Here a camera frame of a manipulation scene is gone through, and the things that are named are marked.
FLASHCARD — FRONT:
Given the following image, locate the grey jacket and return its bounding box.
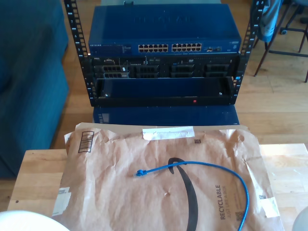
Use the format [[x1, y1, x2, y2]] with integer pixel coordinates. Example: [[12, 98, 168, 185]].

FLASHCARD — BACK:
[[250, 0, 284, 43]]

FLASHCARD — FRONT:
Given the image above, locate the teal sofa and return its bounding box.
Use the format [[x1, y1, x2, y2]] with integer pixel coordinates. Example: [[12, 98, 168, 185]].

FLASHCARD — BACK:
[[0, 0, 70, 180]]

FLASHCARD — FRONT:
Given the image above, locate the black rack server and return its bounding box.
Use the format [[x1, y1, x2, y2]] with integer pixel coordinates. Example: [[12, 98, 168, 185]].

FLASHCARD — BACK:
[[90, 55, 238, 79]]

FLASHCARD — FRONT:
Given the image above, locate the office chair base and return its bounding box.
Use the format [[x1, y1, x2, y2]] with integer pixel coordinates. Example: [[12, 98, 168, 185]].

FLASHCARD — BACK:
[[279, 0, 308, 36]]

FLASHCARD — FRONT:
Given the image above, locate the dark metal stool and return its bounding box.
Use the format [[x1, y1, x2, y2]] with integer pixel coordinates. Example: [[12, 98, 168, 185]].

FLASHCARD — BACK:
[[253, 31, 308, 77]]

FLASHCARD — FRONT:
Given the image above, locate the blue flat device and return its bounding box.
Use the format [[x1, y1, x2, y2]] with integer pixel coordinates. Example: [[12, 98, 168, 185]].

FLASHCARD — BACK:
[[92, 105, 240, 126]]

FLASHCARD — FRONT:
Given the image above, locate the blue network switch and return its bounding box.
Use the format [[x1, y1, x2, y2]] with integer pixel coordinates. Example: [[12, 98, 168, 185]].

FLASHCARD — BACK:
[[88, 4, 242, 54]]

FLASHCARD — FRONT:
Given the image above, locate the brown paper mailer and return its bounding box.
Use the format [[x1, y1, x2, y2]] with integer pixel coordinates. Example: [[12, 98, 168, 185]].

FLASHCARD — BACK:
[[49, 122, 284, 231]]

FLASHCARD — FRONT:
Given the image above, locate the black rack frame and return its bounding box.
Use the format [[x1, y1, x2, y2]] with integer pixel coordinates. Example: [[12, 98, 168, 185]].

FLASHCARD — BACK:
[[63, 0, 265, 108]]

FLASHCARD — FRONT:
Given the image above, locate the blue network cable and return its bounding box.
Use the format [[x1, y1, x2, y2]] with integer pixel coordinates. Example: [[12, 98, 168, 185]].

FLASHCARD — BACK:
[[133, 160, 250, 231]]

